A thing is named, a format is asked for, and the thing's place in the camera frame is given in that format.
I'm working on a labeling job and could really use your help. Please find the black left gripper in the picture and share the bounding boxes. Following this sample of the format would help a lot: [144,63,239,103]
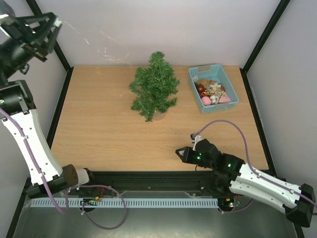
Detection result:
[0,12,61,82]

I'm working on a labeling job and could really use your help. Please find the pink heart ornament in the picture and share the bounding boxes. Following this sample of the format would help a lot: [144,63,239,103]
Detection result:
[218,93,232,103]

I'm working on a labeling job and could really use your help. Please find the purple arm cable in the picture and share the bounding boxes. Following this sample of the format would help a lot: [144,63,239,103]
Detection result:
[195,119,317,215]
[0,106,127,230]

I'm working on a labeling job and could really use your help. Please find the red bauble ornament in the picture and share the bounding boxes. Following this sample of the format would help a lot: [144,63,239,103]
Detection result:
[196,84,205,93]

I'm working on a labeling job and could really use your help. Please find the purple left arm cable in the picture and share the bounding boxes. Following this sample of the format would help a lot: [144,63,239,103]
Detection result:
[0,106,127,230]

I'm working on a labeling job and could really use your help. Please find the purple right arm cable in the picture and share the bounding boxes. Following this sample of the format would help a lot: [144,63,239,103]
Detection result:
[195,119,317,215]

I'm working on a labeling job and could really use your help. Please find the wooden tree base disc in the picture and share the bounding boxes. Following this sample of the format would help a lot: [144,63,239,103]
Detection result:
[153,111,166,121]

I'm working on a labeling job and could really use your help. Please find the white pompom ornament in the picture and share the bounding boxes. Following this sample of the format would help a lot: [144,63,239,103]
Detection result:
[210,95,220,105]

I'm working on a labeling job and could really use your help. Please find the fairy light wire string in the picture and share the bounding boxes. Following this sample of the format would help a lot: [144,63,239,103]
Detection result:
[58,19,131,65]

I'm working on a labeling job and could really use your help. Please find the gold glitter merry ornament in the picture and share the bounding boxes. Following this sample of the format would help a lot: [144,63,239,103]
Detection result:
[201,89,224,97]

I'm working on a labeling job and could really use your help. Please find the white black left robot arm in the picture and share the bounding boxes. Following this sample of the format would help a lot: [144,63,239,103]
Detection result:
[0,10,90,198]

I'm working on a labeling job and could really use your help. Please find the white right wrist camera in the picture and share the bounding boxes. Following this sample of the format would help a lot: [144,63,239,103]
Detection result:
[190,133,202,151]

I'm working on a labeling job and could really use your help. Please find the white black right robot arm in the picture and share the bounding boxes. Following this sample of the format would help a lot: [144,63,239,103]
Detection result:
[175,139,316,228]

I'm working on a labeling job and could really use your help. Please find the pink pompom ornament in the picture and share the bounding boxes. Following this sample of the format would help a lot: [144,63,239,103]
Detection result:
[201,96,211,106]

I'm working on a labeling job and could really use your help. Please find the light blue cable duct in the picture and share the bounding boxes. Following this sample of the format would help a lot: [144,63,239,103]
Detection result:
[30,197,219,208]

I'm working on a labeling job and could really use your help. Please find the light blue plastic basket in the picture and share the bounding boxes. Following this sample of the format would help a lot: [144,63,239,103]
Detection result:
[188,64,239,113]

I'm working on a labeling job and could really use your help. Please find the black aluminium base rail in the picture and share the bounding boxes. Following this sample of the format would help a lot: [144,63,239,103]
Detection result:
[24,170,288,196]

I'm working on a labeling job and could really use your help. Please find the small green christmas tree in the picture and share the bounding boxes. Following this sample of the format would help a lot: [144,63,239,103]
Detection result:
[129,51,180,122]

